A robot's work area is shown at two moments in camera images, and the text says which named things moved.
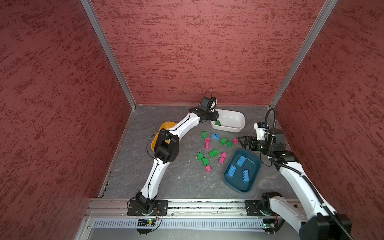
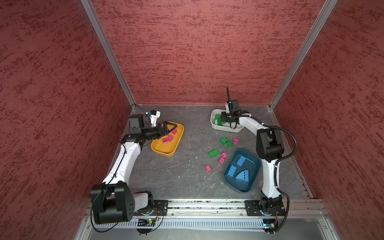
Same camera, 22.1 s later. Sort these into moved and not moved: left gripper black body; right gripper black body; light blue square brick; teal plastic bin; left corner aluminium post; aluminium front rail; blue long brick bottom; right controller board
Moved: right gripper black body; left gripper black body; light blue square brick
Not moved: teal plastic bin; right controller board; left corner aluminium post; aluminium front rail; blue long brick bottom
